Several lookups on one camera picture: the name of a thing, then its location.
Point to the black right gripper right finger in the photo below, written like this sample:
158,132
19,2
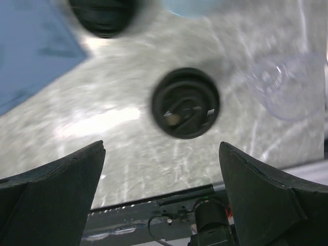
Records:
270,206

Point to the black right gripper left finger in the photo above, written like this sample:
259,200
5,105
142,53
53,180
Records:
49,205

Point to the clear plastic dome lid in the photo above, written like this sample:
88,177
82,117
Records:
291,88

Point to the blue letter placemat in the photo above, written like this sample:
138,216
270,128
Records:
37,47

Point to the light blue straw cup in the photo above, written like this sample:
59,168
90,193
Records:
190,8

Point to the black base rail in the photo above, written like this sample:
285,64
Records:
168,216

